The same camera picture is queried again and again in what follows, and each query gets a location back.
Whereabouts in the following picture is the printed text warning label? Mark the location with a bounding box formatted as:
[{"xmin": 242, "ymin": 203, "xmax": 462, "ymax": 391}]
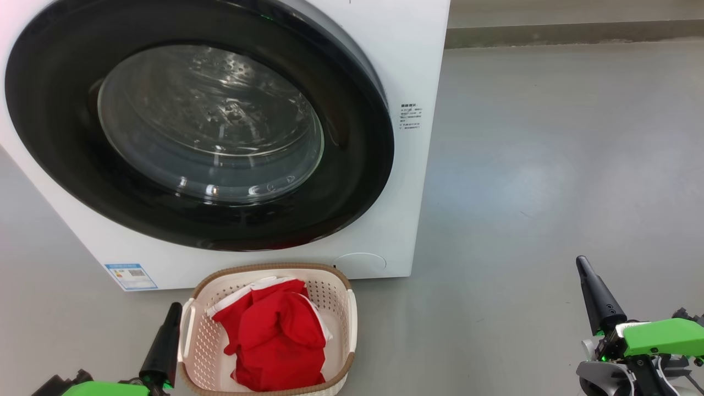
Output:
[{"xmin": 400, "ymin": 102, "xmax": 423, "ymax": 136}]

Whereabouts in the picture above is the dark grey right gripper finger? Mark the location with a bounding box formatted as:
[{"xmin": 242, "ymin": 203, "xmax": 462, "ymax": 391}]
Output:
[{"xmin": 576, "ymin": 255, "xmax": 628, "ymax": 335}]

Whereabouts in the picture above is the blue energy label sticker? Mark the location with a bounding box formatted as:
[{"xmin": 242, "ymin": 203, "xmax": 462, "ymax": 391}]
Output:
[{"xmin": 104, "ymin": 263, "xmax": 158, "ymax": 291}]

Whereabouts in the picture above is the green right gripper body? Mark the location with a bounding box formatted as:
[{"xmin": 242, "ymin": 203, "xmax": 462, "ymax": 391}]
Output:
[{"xmin": 583, "ymin": 318, "xmax": 704, "ymax": 364}]

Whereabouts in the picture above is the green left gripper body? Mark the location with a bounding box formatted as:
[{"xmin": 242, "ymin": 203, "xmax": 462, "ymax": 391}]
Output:
[{"xmin": 60, "ymin": 378, "xmax": 174, "ymax": 396}]

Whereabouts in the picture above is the white washing machine body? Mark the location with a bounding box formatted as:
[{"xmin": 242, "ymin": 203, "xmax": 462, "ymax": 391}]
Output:
[{"xmin": 0, "ymin": 0, "xmax": 452, "ymax": 292}]

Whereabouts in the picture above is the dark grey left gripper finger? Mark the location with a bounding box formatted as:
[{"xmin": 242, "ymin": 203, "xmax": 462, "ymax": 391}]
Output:
[{"xmin": 139, "ymin": 301, "xmax": 183, "ymax": 388}]

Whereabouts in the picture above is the black round washer door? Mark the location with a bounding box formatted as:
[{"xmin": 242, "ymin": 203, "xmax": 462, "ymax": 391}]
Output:
[{"xmin": 4, "ymin": 0, "xmax": 395, "ymax": 252}]

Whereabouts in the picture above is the red and white garment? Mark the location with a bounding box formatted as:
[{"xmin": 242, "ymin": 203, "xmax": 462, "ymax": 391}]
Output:
[{"xmin": 206, "ymin": 277, "xmax": 333, "ymax": 392}]

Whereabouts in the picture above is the cream laundry basket brown rim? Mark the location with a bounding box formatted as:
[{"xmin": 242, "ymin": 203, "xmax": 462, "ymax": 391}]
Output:
[{"xmin": 177, "ymin": 262, "xmax": 358, "ymax": 396}]

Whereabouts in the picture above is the round white filter cover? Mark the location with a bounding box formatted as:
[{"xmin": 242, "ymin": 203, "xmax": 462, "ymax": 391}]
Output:
[{"xmin": 333, "ymin": 252, "xmax": 387, "ymax": 277}]

